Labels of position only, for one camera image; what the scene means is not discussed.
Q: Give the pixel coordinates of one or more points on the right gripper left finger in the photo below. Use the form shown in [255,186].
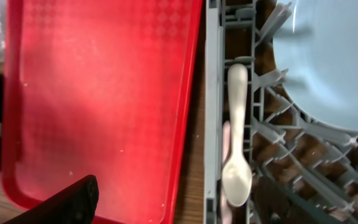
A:
[75,204]

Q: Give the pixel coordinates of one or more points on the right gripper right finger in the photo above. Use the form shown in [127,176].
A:
[276,204]

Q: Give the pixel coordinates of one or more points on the white plastic spoon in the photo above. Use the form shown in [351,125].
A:
[237,174]

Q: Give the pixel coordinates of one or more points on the large light blue plate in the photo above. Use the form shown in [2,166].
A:
[318,46]

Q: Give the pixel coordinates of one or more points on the grey dishwasher rack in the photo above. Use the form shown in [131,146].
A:
[318,163]

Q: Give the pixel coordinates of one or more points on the red serving tray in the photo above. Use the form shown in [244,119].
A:
[98,87]

